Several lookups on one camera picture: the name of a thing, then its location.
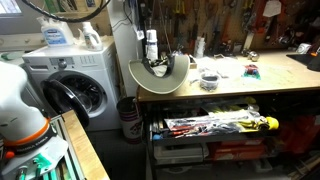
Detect white front-load washing machine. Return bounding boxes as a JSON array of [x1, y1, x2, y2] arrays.
[[23, 36, 121, 131]]

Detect red green packet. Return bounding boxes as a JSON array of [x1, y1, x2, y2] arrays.
[[243, 64, 261, 79]]

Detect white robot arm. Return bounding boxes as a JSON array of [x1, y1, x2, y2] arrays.
[[0, 62, 68, 180]]

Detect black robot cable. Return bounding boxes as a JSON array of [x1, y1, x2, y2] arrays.
[[21, 0, 112, 24]]

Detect black metal workbench frame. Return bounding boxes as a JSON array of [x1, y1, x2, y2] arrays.
[[136, 87, 320, 180]]

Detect wooden side bench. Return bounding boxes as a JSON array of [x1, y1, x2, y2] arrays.
[[51, 110, 110, 180]]

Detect small white detergent bottle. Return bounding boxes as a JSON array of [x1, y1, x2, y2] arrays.
[[82, 22, 103, 51]]

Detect large white detergent jug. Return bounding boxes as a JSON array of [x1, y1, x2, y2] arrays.
[[37, 16, 74, 47]]

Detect plastic bag of tools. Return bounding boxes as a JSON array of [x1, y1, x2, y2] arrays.
[[165, 110, 263, 138]]

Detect white spray can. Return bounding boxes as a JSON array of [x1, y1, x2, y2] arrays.
[[146, 29, 158, 61]]

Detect silver metal balls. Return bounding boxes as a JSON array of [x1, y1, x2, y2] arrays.
[[248, 51, 260, 62]]

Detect dark trash bin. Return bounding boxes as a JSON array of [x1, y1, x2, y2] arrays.
[[117, 97, 142, 144]]

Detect yellow flashlight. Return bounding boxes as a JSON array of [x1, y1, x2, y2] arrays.
[[257, 116, 279, 130]]

